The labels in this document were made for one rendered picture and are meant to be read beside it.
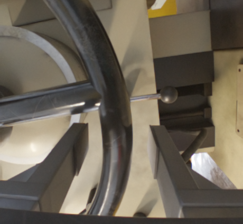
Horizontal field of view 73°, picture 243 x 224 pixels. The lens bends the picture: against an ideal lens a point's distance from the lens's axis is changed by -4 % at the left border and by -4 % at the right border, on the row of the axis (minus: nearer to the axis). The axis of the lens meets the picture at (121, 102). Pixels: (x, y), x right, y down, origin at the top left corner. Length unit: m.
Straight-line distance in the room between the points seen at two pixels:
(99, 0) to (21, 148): 0.29
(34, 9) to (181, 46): 0.82
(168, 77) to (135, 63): 0.70
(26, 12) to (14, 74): 0.17
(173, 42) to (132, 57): 0.71
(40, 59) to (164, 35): 0.84
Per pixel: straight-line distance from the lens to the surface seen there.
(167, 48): 1.04
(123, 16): 0.36
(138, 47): 0.35
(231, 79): 0.99
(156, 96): 0.33
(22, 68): 0.27
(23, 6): 0.41
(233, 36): 0.92
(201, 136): 0.69
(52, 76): 0.26
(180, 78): 1.06
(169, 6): 2.93
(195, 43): 1.08
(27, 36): 0.29
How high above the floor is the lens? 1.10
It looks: 3 degrees up
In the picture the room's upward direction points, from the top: 98 degrees counter-clockwise
